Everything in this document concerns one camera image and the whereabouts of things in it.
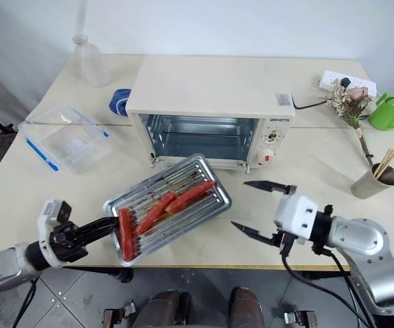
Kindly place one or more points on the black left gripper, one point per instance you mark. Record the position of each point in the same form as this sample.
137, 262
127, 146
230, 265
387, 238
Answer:
65, 244

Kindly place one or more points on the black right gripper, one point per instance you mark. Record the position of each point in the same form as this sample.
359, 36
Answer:
286, 241

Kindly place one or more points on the ribbed metal baking tray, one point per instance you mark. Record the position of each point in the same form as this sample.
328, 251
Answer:
186, 212

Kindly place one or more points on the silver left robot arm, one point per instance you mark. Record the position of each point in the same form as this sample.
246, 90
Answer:
2, 266

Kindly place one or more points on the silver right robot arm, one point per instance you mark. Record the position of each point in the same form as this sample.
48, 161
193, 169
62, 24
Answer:
368, 246

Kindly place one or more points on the red sausage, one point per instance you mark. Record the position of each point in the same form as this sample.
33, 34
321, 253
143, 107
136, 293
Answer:
127, 235
192, 194
156, 213

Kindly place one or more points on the cream oven timer knob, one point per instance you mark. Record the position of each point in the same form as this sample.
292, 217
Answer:
267, 157

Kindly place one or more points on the toaster oven glass door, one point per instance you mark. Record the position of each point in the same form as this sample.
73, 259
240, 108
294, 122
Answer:
231, 164

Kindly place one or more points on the cream toaster oven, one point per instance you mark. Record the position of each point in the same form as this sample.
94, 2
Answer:
214, 85

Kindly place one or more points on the clear plastic food container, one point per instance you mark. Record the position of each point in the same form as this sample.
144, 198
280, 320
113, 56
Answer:
80, 153

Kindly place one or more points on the dark brown rounded shape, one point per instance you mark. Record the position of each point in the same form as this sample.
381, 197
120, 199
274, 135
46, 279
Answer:
163, 309
246, 307

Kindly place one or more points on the metal cup with chopsticks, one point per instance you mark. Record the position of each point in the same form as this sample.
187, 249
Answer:
371, 186

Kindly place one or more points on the clear plastic container blue clips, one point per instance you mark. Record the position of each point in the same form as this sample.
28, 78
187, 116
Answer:
43, 123

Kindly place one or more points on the blue tape roll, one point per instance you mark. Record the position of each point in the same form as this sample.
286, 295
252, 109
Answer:
118, 102

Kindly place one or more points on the wooden chopstick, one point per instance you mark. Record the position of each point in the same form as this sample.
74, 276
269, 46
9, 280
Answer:
390, 161
386, 162
383, 163

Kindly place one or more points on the dried flower bouquet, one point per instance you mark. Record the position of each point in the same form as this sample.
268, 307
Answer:
347, 102

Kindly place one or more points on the white power strip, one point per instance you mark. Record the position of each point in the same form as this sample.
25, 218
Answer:
330, 78

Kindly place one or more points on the black power plug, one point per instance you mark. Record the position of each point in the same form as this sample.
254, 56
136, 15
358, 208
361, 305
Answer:
344, 82

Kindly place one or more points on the green watering can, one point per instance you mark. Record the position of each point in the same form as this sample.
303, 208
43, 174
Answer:
388, 112

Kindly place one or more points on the translucent plastic bottle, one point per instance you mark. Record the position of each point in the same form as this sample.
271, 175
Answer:
92, 65

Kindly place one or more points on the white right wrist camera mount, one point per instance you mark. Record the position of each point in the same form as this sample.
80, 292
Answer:
294, 215

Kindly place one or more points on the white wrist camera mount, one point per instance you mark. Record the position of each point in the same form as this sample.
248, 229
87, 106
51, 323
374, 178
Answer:
294, 215
48, 213

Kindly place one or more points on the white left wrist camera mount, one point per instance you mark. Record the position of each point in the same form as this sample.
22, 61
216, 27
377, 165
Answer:
48, 213

